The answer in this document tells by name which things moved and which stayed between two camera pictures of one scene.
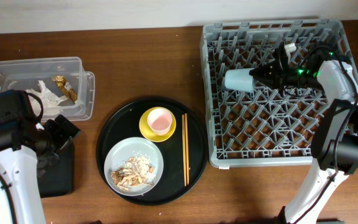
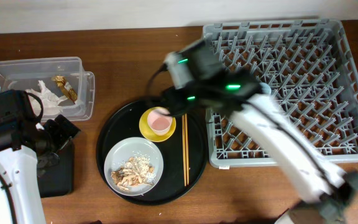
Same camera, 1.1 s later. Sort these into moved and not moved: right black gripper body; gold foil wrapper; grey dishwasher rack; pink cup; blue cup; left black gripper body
Moved: blue cup; right black gripper body
Not moved: pink cup; left black gripper body; gold foil wrapper; grey dishwasher rack
